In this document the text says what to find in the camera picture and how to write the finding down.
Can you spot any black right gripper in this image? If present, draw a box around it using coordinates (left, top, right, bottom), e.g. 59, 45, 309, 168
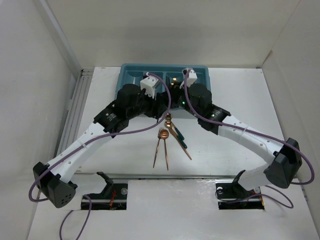
161, 81, 202, 119

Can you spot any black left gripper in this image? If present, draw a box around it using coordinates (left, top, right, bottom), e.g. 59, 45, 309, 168
127, 87, 167, 120

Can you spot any rose gold fork all metal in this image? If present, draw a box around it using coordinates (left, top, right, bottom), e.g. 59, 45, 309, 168
152, 127, 163, 168

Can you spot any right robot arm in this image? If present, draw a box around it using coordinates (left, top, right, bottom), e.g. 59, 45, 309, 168
169, 82, 302, 197

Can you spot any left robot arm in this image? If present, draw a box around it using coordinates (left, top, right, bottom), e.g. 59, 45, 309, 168
28, 83, 172, 209

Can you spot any blue plastic cutlery tray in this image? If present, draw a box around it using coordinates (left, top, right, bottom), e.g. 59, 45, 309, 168
115, 63, 211, 92

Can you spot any copper slotted spoon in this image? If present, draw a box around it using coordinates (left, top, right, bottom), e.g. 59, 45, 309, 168
160, 129, 169, 170

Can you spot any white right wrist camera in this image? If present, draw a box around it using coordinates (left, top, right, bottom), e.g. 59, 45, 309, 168
179, 67, 198, 89

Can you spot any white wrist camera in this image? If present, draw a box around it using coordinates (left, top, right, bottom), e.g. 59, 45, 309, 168
179, 67, 198, 89
140, 72, 161, 99

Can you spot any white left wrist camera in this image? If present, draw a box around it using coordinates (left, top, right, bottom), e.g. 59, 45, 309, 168
140, 72, 161, 99

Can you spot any gold spoon upper green handle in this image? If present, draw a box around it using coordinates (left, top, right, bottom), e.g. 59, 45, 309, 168
165, 113, 185, 140

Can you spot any aluminium rail left side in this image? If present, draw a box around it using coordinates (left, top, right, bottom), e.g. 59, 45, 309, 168
56, 69, 94, 155

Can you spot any aluminium rail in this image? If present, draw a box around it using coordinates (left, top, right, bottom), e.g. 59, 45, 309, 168
56, 69, 94, 155
106, 173, 235, 180

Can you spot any aluminium rail front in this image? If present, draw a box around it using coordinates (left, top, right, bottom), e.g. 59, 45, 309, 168
106, 173, 235, 180

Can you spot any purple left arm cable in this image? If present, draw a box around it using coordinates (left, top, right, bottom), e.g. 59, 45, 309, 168
28, 72, 173, 240

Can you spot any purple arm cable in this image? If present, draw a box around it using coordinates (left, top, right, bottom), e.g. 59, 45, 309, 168
28, 72, 173, 240
182, 69, 315, 209

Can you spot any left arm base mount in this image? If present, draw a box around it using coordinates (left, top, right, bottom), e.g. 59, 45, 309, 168
87, 172, 129, 211

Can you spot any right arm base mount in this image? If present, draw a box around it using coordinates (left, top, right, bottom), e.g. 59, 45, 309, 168
215, 182, 265, 210

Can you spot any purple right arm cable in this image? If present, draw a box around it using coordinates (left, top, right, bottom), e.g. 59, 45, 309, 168
182, 69, 315, 209

